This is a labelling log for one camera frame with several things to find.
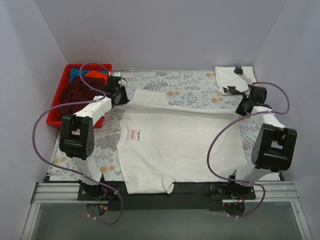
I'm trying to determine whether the white Coca-Cola t-shirt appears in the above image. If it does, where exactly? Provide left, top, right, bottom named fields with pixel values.
left=116, top=89, right=247, bottom=194

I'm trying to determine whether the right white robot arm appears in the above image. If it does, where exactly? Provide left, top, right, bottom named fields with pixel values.
left=226, top=86, right=298, bottom=198

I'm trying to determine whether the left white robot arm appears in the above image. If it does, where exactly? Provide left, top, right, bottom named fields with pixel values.
left=59, top=72, right=129, bottom=200

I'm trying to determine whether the orange t-shirt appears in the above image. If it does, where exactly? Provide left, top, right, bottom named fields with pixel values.
left=85, top=70, right=109, bottom=81

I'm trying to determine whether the folded white printed t-shirt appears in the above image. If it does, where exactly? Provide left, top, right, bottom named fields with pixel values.
left=214, top=66, right=257, bottom=96

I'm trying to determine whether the maroon t-shirt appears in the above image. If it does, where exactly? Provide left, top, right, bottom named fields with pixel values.
left=59, top=76, right=105, bottom=115

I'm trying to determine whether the blue t-shirt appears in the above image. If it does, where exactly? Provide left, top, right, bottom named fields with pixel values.
left=69, top=67, right=89, bottom=82

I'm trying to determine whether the red plastic bin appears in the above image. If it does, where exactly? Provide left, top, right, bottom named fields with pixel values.
left=46, top=63, right=113, bottom=129

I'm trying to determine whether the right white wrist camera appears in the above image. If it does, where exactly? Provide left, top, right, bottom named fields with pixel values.
left=246, top=81, right=259, bottom=96

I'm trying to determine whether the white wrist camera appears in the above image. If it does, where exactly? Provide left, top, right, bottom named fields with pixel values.
left=246, top=81, right=259, bottom=96
left=109, top=71, right=123, bottom=78

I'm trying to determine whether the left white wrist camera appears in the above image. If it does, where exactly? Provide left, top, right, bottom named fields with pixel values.
left=109, top=71, right=123, bottom=78

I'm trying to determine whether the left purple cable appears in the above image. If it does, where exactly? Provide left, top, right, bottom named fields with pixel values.
left=32, top=62, right=125, bottom=225

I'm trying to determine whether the purple cable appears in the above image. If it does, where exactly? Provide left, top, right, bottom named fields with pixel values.
left=32, top=62, right=125, bottom=225
left=207, top=81, right=291, bottom=220

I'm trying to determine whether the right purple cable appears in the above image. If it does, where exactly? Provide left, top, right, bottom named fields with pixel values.
left=207, top=81, right=291, bottom=220

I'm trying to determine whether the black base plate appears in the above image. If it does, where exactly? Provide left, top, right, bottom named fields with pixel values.
left=77, top=180, right=256, bottom=215

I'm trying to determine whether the aluminium frame rail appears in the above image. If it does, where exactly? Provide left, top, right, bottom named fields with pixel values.
left=31, top=183, right=80, bottom=203

